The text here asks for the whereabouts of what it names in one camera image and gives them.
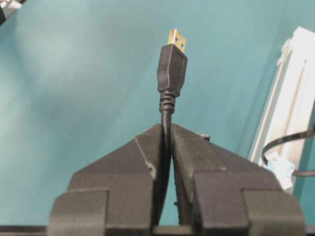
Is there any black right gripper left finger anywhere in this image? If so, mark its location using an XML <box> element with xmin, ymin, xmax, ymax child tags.
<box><xmin>47</xmin><ymin>124</ymin><xmax>162</xmax><ymax>236</ymax></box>

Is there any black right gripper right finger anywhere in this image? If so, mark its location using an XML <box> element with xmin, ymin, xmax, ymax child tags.
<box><xmin>171</xmin><ymin>124</ymin><xmax>306</xmax><ymax>236</ymax></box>

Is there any black USB cable gold plug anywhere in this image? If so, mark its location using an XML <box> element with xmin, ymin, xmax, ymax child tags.
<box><xmin>157</xmin><ymin>29</ymin><xmax>188</xmax><ymax>215</ymax></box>

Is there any black zip tie loop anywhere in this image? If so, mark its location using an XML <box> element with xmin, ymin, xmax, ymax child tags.
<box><xmin>261</xmin><ymin>124</ymin><xmax>315</xmax><ymax>177</ymax></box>

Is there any blue tape piece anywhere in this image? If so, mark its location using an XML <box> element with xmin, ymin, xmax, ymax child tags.
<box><xmin>265</xmin><ymin>151</ymin><xmax>295</xmax><ymax>190</ymax></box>

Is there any white aluminium rail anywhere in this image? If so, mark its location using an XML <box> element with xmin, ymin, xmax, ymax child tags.
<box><xmin>248</xmin><ymin>26</ymin><xmax>315</xmax><ymax>197</ymax></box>

